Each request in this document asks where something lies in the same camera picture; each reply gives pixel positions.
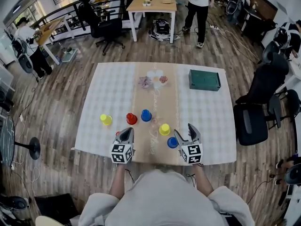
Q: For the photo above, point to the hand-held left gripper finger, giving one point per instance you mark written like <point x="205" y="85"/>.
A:
<point x="118" y="138"/>
<point x="132" y="139"/>

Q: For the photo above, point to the purple plant in white pot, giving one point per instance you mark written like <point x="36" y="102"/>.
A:
<point x="144" y="82"/>

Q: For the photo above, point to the wooden top white desk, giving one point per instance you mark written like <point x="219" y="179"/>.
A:
<point x="50" y="28"/>

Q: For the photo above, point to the round black marble table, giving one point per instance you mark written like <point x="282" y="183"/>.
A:
<point x="5" y="142"/>

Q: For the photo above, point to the yellow paper cup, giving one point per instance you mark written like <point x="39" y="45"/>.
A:
<point x="164" y="129"/>
<point x="106" y="120"/>

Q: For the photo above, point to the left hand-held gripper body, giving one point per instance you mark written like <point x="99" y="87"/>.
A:
<point x="118" y="153"/>

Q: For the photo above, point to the round beige table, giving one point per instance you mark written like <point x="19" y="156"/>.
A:
<point x="47" y="221"/>

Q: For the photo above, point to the white power strip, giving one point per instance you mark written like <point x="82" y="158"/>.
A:
<point x="21" y="117"/>
<point x="214" y="27"/>

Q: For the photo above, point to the black white backpack rig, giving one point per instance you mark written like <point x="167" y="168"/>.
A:
<point x="162" y="28"/>

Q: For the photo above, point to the blue paper cup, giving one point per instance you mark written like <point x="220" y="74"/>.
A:
<point x="146" y="115"/>
<point x="172" y="142"/>

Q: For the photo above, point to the black office chair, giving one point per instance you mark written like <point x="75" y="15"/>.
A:
<point x="105" y="28"/>
<point x="254" y="123"/>

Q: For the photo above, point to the black metal railing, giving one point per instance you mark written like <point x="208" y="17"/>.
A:
<point x="78" y="18"/>

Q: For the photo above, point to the wooden top white table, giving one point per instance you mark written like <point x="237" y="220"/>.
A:
<point x="152" y="3"/>

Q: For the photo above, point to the red paper cup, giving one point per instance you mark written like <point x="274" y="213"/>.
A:
<point x="131" y="119"/>
<point x="117" y="133"/>

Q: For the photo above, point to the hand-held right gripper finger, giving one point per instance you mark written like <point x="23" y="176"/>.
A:
<point x="180" y="140"/>
<point x="195" y="135"/>

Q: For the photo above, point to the dark green box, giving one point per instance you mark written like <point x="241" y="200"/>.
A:
<point x="203" y="79"/>

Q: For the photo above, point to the black grey round device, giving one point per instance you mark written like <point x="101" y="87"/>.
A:
<point x="14" y="203"/>

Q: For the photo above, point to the small white pots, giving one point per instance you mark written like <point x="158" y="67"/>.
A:
<point x="147" y="2"/>

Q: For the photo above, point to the person's right forearm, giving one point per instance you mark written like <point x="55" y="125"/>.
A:
<point x="202" y="180"/>

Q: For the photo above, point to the small pinkish dish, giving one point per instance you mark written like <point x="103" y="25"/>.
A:
<point x="163" y="79"/>

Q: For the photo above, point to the black folding chair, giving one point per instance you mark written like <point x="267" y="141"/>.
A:
<point x="292" y="98"/>

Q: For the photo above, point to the black cabinet box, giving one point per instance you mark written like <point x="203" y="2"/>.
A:
<point x="56" y="206"/>

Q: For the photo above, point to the person's grey sweatshirt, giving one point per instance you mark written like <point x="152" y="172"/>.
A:
<point x="164" y="201"/>

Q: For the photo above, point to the person's left forearm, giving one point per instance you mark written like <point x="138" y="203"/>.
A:
<point x="117" y="180"/>

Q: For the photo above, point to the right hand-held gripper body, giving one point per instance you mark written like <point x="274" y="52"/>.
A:
<point x="192" y="153"/>

